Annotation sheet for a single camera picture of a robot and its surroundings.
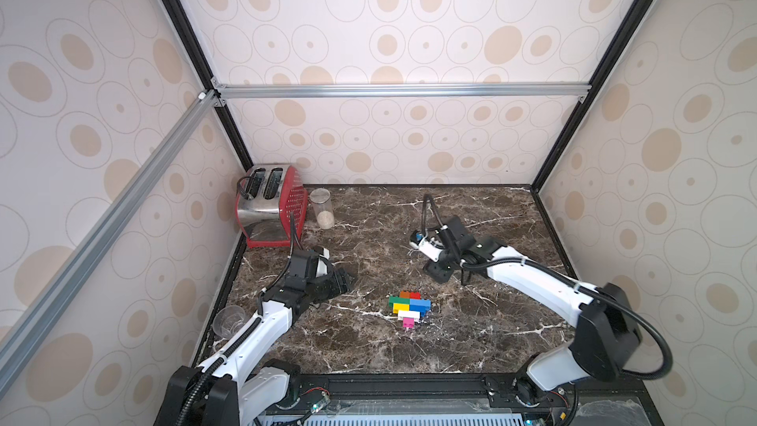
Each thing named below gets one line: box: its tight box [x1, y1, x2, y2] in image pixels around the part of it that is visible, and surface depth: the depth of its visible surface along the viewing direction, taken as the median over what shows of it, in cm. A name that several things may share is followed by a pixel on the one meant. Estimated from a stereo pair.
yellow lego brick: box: [393, 302, 411, 315], surface depth 87 cm
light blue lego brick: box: [409, 298, 431, 308], surface depth 89 cm
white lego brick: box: [397, 309, 421, 321], surface depth 87 cm
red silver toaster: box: [234, 163, 308, 249], surface depth 99 cm
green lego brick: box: [388, 295, 412, 308], surface depth 89 cm
